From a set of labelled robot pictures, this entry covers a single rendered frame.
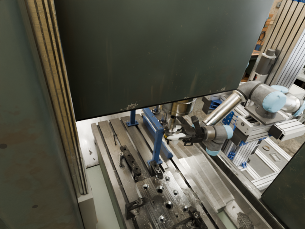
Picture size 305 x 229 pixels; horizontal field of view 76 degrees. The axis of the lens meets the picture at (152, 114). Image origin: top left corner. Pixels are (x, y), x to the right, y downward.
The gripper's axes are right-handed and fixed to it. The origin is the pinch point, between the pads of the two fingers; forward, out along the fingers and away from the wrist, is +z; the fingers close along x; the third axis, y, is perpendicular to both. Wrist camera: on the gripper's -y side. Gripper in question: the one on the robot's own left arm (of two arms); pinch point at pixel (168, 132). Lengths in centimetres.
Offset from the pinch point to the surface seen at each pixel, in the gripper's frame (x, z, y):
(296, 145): 93, -255, 132
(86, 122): 76, 49, 57
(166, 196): -14.1, -1.6, 35.7
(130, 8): -19, 23, -57
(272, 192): -17, -72, 42
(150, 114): 29.8, 2.1, 12.4
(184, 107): -7.8, -1.2, -21.2
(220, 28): -11, -4, -52
